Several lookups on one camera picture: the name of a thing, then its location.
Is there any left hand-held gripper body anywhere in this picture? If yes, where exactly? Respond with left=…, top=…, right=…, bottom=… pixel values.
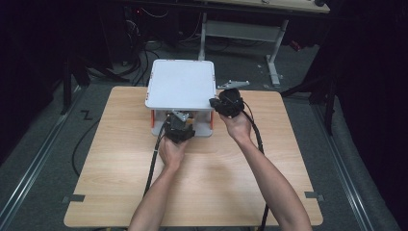
left=163, top=110, right=197, bottom=144

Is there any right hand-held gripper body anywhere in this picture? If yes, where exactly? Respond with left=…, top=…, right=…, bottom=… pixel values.
left=216, top=79, right=251, bottom=118

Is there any white two-tier shoe rack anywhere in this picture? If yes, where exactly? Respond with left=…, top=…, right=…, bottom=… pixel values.
left=144, top=59, right=217, bottom=139

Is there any person's left hand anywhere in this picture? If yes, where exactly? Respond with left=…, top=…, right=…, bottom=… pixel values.
left=158, top=132, right=191, bottom=173

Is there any person's right hand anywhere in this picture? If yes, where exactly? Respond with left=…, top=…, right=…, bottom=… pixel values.
left=218, top=110, right=255, bottom=146

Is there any white-legged background desk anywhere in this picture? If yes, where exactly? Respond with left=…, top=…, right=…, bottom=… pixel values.
left=197, top=0, right=331, bottom=90

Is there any dark equipment with red light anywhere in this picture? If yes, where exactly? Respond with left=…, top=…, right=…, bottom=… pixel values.
left=121, top=5, right=181, bottom=64

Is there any black metal stand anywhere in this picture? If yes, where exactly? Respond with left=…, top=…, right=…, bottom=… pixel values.
left=60, top=57, right=91, bottom=116
left=280, top=72, right=339, bottom=136

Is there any grey tape piece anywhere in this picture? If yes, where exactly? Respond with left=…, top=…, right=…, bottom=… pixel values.
left=62, top=193, right=87, bottom=204
left=303, top=191, right=325, bottom=202

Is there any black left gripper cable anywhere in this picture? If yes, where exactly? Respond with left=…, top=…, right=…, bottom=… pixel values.
left=141, top=117, right=171, bottom=198

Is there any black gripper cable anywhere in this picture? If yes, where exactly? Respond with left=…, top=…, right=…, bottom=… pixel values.
left=141, top=117, right=171, bottom=198
left=240, top=99, right=271, bottom=231

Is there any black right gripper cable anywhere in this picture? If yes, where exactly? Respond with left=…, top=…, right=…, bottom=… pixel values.
left=240, top=99, right=271, bottom=231

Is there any bundle of black cables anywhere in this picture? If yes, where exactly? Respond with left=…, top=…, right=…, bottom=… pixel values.
left=123, top=18, right=163, bottom=88

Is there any thin black floor cable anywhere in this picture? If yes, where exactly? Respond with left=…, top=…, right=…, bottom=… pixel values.
left=71, top=117, right=102, bottom=177

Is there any metal floor rail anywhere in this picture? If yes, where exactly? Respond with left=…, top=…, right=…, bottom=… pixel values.
left=0, top=86, right=87, bottom=225
left=311, top=103, right=375, bottom=231

